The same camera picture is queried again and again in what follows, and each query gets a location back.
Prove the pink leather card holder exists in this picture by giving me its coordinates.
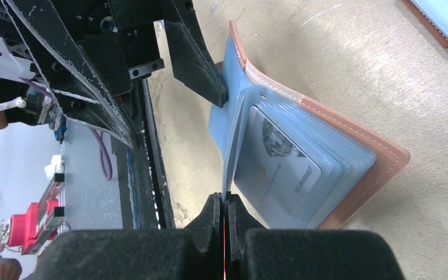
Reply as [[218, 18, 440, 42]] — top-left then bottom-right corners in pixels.
[[209, 20, 411, 229]]

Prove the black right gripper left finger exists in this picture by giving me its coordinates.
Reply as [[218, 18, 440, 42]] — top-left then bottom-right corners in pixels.
[[34, 193, 224, 279]]

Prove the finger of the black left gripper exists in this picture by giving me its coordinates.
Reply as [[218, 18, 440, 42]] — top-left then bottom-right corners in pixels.
[[2, 1, 141, 149], [162, 0, 228, 107]]

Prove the silver VIP card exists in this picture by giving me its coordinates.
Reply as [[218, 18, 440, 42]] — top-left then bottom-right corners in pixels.
[[234, 106, 323, 219]]

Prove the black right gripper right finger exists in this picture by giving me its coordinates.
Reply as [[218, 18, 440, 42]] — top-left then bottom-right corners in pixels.
[[226, 194, 404, 279]]

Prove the aluminium frame rail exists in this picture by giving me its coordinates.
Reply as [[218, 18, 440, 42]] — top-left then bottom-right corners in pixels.
[[111, 78, 176, 229]]

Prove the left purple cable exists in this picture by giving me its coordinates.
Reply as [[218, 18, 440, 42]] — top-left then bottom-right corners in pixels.
[[19, 77, 113, 181]]

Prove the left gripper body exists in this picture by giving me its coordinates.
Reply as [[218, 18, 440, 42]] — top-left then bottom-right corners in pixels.
[[53, 0, 165, 97]]

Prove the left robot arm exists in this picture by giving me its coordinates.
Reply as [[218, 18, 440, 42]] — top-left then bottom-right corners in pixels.
[[0, 1, 228, 148]]

